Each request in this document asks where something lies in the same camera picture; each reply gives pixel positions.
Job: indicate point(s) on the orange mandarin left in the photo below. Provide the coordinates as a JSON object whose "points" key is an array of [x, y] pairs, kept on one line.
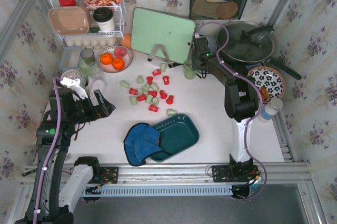
{"points": [[106, 58]]}

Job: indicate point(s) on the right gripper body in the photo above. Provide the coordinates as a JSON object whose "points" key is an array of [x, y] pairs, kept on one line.
{"points": [[196, 51]]}

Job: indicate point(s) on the orange mandarin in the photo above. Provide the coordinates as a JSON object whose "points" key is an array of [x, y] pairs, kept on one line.
{"points": [[118, 64], [106, 58]]}

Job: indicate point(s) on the metal cutting board stand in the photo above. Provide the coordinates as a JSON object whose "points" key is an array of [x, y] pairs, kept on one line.
{"points": [[160, 53]]}

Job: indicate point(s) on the green coffee capsule bottom left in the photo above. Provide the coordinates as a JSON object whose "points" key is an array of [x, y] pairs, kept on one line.
{"points": [[133, 100]]}

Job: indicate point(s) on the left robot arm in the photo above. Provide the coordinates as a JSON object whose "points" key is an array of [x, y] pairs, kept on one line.
{"points": [[49, 202]]}

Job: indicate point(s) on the green coffee capsule upper left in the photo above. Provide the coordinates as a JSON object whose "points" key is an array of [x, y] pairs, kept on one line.
{"points": [[140, 79]]}

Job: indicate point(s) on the green coffee capsule far left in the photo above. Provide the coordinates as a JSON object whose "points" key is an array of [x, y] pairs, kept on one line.
{"points": [[124, 84]]}

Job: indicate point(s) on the red coffee capsule bottom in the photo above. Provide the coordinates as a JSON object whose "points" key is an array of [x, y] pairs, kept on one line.
{"points": [[153, 108]]}

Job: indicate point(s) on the red coffee capsule top right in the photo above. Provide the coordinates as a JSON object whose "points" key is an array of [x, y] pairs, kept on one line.
{"points": [[166, 80]]}

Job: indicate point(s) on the green coffee capsule lone bottom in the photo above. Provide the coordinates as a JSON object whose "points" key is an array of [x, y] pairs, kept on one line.
{"points": [[171, 112]]}

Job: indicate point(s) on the mint green cutting board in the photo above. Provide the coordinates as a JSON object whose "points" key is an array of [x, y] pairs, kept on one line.
{"points": [[152, 28]]}

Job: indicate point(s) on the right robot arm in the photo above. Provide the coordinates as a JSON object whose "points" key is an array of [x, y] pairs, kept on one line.
{"points": [[240, 102]]}

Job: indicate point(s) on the green coffee capsule centre top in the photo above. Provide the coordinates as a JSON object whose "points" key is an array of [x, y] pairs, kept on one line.
{"points": [[154, 86]]}

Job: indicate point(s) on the pink peach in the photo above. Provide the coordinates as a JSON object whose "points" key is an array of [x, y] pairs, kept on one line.
{"points": [[120, 52]]}

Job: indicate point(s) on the white egg tray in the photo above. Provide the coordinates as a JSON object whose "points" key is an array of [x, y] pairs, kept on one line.
{"points": [[92, 43]]}

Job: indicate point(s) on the orange mandarin right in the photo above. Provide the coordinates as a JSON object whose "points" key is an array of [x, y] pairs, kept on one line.
{"points": [[118, 64]]}

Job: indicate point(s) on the blue cloth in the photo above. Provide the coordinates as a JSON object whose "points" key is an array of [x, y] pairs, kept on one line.
{"points": [[141, 142]]}

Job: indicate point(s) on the green coffee capsule middle left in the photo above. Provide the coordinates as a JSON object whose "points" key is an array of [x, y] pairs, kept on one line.
{"points": [[139, 91]]}

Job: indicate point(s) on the green glass cup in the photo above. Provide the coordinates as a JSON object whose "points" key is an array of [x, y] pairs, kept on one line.
{"points": [[189, 72]]}

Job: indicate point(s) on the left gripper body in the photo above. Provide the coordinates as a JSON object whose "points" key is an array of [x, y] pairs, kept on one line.
{"points": [[94, 107]]}

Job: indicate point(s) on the red coffee capsule lower left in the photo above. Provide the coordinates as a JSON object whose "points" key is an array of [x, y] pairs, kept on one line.
{"points": [[142, 97]]}

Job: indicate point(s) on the black mesh organizer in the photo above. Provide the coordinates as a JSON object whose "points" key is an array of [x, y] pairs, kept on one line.
{"points": [[206, 9]]}

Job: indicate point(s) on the red coffee capsule centre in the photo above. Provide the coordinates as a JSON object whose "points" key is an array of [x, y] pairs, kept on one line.
{"points": [[152, 93]]}

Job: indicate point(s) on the red coffee capsule upper middle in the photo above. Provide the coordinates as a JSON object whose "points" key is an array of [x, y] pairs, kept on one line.
{"points": [[149, 80]]}

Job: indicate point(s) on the patterned fruit bowl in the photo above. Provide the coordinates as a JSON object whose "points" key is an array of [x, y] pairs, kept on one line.
{"points": [[109, 68]]}

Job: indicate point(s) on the green tinted glass jar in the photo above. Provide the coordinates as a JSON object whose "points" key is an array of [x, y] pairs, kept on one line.
{"points": [[87, 57]]}

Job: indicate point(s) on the red coffee capsule far right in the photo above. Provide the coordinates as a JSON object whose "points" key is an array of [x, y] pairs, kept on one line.
{"points": [[170, 100]]}

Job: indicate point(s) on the white strainer bowl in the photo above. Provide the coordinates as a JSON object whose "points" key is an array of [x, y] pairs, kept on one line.
{"points": [[71, 75]]}

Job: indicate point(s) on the clear drinking glass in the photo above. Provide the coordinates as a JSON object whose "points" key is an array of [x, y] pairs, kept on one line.
{"points": [[94, 70]]}

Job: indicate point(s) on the round cork coaster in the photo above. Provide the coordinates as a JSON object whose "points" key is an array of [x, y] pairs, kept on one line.
{"points": [[227, 10]]}

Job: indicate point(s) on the green coffee capsule near stand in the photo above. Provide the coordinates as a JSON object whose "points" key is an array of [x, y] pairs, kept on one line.
{"points": [[163, 67]]}

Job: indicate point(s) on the clear lidded food container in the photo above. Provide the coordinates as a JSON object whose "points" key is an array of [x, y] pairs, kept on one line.
{"points": [[70, 58]]}

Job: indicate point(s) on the green coffee capsule lower centre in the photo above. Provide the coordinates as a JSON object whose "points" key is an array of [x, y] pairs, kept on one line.
{"points": [[149, 99]]}

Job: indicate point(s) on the black wok with glass lid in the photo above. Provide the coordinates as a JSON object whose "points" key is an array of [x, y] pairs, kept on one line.
{"points": [[247, 43]]}

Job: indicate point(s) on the teal plastic storage basket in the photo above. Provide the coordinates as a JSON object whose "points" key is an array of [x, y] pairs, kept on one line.
{"points": [[177, 133]]}

